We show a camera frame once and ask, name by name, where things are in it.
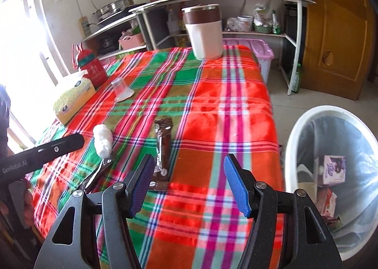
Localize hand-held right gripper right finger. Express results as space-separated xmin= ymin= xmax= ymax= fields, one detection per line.
xmin=223 ymin=153 xmax=344 ymax=269

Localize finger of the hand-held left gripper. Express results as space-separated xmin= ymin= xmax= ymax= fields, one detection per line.
xmin=35 ymin=133 xmax=85 ymax=167

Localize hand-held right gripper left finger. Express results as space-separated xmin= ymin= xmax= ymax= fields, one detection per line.
xmin=34 ymin=153 xmax=156 ymax=269

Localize white plastic wad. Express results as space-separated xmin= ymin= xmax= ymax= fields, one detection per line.
xmin=93 ymin=124 xmax=113 ymax=158

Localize brown snack wrapper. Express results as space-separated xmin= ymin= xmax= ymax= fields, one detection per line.
xmin=149 ymin=118 xmax=173 ymax=191

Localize white trash bin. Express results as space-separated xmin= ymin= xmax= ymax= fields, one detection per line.
xmin=284 ymin=105 xmax=378 ymax=262

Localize red apple juice carton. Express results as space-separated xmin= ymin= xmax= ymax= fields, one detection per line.
xmin=317 ymin=186 xmax=338 ymax=219

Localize white milk carton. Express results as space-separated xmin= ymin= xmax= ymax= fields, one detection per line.
xmin=318 ymin=155 xmax=347 ymax=185

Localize yellow tissue pack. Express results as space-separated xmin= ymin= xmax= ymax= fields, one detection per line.
xmin=53 ymin=70 xmax=96 ymax=126

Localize plaid tablecloth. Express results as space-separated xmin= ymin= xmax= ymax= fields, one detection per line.
xmin=25 ymin=45 xmax=285 ymax=269

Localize red water bottle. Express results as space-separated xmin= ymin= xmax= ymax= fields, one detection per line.
xmin=72 ymin=44 xmax=108 ymax=86

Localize clear plastic cup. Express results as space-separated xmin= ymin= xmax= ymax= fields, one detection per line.
xmin=111 ymin=77 xmax=135 ymax=102

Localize window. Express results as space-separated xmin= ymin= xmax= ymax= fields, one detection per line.
xmin=0 ymin=0 xmax=64 ymax=151

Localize white power strip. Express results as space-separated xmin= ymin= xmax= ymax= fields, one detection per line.
xmin=78 ymin=16 xmax=91 ymax=38

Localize green glass bottle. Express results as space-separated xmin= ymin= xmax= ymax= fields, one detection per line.
xmin=291 ymin=64 xmax=302 ymax=94

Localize pink basket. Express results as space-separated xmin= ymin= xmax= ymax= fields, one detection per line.
xmin=119 ymin=33 xmax=145 ymax=50

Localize low white shelf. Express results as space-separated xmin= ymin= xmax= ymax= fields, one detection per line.
xmin=83 ymin=12 xmax=148 ymax=57

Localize translucent bin liner bag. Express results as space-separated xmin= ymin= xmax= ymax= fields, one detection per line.
xmin=297 ymin=114 xmax=378 ymax=246

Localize pink storage box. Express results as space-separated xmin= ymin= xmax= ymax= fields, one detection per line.
xmin=222 ymin=38 xmax=275 ymax=85

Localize black induction cooker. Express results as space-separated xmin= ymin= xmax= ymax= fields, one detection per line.
xmin=97 ymin=11 xmax=138 ymax=26

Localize steel steamer pot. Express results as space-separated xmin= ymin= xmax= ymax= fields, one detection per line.
xmin=93 ymin=0 xmax=136 ymax=19

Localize brown and white mug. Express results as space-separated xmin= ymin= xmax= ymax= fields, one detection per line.
xmin=181 ymin=4 xmax=223 ymax=61

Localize clear plastic bottle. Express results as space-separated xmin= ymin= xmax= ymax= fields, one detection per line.
xmin=167 ymin=9 xmax=181 ymax=36

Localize lidded plastic container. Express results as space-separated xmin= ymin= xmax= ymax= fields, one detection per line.
xmin=237 ymin=15 xmax=254 ymax=32

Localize red cap sauce bottle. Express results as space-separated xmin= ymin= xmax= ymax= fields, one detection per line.
xmin=177 ymin=9 xmax=188 ymax=35

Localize plastic food bags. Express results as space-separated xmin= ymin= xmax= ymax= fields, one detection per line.
xmin=253 ymin=4 xmax=281 ymax=35

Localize wooden door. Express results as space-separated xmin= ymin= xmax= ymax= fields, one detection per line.
xmin=300 ymin=0 xmax=378 ymax=101

